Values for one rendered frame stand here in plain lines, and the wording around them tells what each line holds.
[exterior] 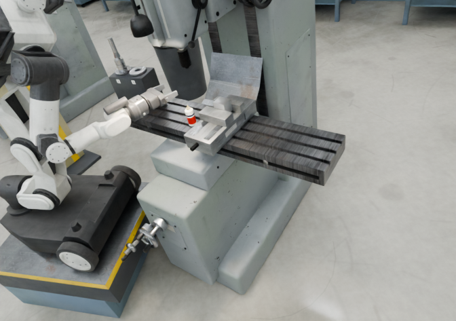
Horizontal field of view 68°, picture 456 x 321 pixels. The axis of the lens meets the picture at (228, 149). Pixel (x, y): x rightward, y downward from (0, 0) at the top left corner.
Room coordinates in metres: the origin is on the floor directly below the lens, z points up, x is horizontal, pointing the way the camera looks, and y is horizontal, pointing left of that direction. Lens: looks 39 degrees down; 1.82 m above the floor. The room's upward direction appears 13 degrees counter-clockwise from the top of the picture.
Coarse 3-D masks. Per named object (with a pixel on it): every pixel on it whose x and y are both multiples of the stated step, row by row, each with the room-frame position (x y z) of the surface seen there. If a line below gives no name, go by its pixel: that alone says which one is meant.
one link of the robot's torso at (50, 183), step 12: (24, 156) 1.27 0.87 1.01; (36, 168) 1.27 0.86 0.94; (48, 168) 1.31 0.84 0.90; (60, 168) 1.41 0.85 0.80; (36, 180) 1.35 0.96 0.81; (48, 180) 1.33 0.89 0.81; (60, 180) 1.39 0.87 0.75; (36, 192) 1.36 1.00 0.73; (48, 192) 1.34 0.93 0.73; (60, 192) 1.36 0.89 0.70
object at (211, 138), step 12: (228, 96) 1.43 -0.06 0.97; (240, 96) 1.40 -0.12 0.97; (240, 108) 1.27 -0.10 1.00; (252, 108) 1.33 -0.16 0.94; (240, 120) 1.26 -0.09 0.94; (192, 132) 1.21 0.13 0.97; (204, 132) 1.19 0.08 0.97; (216, 132) 1.16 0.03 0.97; (228, 132) 1.19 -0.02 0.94; (192, 144) 1.17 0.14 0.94; (204, 144) 1.12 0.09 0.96; (216, 144) 1.13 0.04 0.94
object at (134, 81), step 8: (120, 72) 1.71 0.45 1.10; (128, 72) 1.70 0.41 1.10; (136, 72) 1.66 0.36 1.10; (144, 72) 1.65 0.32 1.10; (152, 72) 1.67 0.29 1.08; (112, 80) 1.70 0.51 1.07; (120, 80) 1.67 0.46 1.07; (128, 80) 1.64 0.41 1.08; (136, 80) 1.61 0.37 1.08; (144, 80) 1.61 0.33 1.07; (152, 80) 1.66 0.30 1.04; (120, 88) 1.69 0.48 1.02; (128, 88) 1.66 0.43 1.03; (136, 88) 1.63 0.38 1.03; (144, 88) 1.60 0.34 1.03; (120, 96) 1.70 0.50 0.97; (128, 96) 1.67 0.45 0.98
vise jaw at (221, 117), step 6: (204, 108) 1.31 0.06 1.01; (210, 108) 1.30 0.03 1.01; (204, 114) 1.26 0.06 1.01; (210, 114) 1.25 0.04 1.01; (216, 114) 1.24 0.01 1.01; (222, 114) 1.23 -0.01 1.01; (228, 114) 1.22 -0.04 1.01; (204, 120) 1.27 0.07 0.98; (210, 120) 1.24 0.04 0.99; (216, 120) 1.22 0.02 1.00; (222, 120) 1.19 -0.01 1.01; (228, 120) 1.20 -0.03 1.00
